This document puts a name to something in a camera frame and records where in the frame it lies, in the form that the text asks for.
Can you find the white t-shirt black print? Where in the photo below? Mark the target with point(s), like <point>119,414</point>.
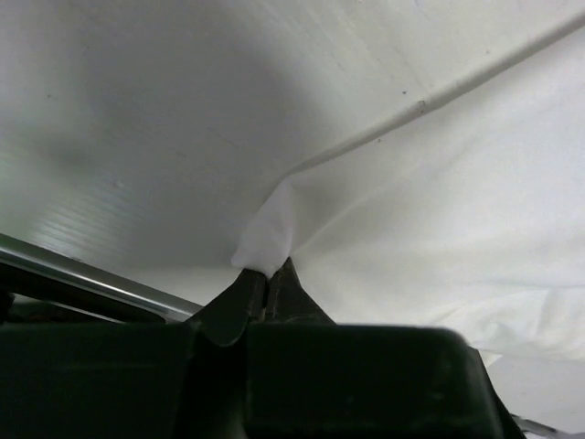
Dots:
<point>470,217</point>

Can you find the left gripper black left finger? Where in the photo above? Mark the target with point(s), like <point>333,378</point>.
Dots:
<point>129,375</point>

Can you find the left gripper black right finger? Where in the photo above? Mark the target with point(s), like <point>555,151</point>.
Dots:
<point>326,380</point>

